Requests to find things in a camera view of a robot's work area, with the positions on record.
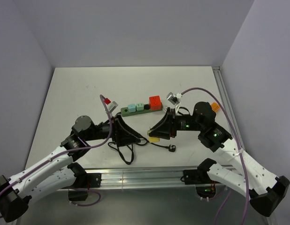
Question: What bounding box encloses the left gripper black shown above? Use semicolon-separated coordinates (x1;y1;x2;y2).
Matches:
84;114;140;147

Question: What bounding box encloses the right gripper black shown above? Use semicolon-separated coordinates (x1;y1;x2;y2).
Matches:
149;107;204;139

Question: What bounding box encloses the yellow plug adapter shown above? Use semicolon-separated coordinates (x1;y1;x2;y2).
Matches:
147;130;160;143

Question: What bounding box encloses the teal wall charger plug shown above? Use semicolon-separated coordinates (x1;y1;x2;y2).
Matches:
128;104;136;113

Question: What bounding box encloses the red cube socket adapter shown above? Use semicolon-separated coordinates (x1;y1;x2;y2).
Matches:
149;96;162;111

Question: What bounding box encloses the green wall charger plug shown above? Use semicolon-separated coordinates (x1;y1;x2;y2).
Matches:
136;103;144;112

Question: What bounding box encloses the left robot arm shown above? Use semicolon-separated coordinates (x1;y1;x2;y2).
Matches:
0;115;142;223

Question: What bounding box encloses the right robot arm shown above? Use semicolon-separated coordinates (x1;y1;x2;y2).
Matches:
148;102;290;217

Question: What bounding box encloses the green power strip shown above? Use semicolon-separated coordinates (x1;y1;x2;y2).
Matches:
120;104;162;117

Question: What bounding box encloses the orange power strip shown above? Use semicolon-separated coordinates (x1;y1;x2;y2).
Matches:
211;102;221;113

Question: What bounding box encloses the black power cable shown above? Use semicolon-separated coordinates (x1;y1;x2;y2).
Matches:
107;112;177;165

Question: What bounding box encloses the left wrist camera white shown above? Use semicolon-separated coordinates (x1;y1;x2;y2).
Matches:
104;98;118;113

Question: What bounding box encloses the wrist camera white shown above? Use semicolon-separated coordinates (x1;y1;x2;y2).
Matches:
104;98;118;113
167;92;182;114

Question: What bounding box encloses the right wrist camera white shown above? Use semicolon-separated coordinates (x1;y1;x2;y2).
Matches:
167;92;182;114

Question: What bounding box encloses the aluminium front rail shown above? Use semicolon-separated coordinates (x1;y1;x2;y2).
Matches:
17;166;264;193

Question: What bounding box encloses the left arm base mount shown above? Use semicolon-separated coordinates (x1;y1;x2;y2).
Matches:
68;173;101;202

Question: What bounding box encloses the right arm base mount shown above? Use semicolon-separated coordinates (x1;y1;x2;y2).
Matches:
180;169;225;200

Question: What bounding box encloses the aluminium side rail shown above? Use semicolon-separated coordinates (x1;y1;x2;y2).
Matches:
212;66;242;142

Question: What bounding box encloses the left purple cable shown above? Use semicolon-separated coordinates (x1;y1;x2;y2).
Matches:
0;94;115;218

